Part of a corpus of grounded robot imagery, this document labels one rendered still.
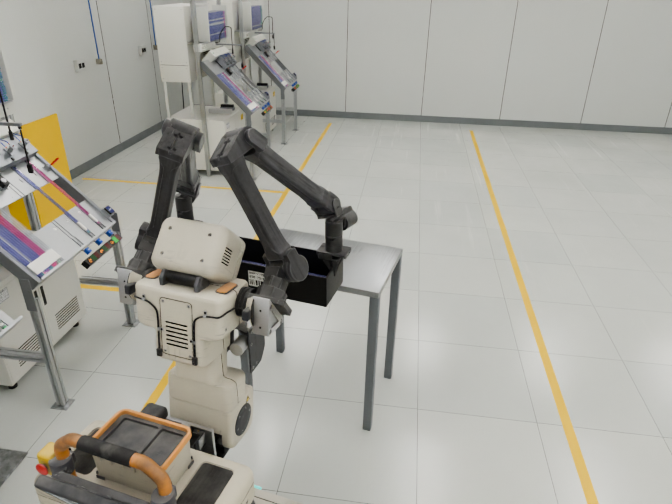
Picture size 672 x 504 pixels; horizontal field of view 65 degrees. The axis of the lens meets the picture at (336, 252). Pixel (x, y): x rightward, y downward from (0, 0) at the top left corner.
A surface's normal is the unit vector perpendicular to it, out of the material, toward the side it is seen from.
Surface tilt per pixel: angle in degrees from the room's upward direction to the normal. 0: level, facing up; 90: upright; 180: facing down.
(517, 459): 0
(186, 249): 48
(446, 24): 90
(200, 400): 82
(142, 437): 0
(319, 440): 0
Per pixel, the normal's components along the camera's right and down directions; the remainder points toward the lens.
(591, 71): -0.14, 0.45
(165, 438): 0.02, -0.89
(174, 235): -0.23, -0.29
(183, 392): -0.33, 0.29
